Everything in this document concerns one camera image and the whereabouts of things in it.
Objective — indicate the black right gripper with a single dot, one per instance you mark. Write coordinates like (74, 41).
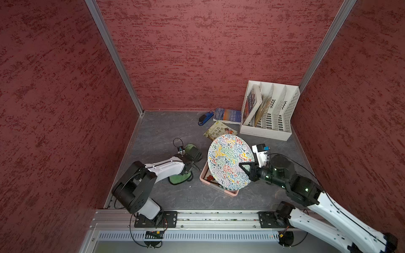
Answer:
(253, 170)

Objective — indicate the green cleaning cloth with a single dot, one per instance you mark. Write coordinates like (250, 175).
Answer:
(184, 177)

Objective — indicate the multicolour speckled round plate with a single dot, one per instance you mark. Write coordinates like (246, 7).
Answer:
(224, 155)

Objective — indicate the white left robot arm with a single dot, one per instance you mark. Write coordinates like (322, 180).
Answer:
(134, 187)

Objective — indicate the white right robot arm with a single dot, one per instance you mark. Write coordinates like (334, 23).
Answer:
(338, 227)

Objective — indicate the pink plastic basket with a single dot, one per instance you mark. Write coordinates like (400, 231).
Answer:
(205, 175)

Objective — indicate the green cartoon children's book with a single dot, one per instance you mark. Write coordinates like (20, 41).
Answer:
(218, 129)

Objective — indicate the blue stapler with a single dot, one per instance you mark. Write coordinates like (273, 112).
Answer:
(204, 118)

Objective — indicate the blue striped cover book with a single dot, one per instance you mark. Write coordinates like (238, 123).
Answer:
(227, 116)

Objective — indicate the white plastic file organizer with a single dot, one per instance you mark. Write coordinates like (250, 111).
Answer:
(276, 124)

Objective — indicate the thin books in organizer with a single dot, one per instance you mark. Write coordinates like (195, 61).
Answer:
(252, 103)

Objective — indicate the yellow illustrated children's book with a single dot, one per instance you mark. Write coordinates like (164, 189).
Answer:
(263, 108)

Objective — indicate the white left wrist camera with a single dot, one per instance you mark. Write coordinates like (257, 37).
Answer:
(181, 150)

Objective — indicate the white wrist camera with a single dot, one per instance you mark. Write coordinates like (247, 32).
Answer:
(261, 153)
(181, 150)

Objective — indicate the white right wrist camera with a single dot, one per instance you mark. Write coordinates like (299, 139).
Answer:
(261, 153)

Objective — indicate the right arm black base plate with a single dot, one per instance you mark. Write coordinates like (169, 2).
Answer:
(273, 219)

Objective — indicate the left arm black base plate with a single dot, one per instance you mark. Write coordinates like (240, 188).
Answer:
(164, 219)

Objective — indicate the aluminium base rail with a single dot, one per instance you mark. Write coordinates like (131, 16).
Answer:
(114, 219)

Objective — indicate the white perforated cable duct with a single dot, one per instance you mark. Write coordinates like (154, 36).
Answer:
(216, 236)

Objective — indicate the left aluminium corner post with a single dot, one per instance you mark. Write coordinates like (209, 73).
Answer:
(108, 41)

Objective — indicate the aluminium corner post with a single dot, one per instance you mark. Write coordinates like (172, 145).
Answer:
(340, 18)
(108, 41)

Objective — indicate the right aluminium corner post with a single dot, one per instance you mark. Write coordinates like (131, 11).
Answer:
(340, 18)

